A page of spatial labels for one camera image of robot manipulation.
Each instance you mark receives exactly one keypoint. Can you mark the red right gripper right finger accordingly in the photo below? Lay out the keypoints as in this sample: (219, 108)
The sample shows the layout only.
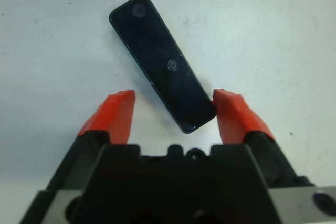
(236, 116)

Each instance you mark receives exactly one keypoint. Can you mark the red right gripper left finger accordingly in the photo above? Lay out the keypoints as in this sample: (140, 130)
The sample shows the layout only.
(115, 116)

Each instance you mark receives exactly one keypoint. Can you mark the slim black camera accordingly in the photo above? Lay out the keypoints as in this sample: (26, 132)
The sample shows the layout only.
(157, 58)

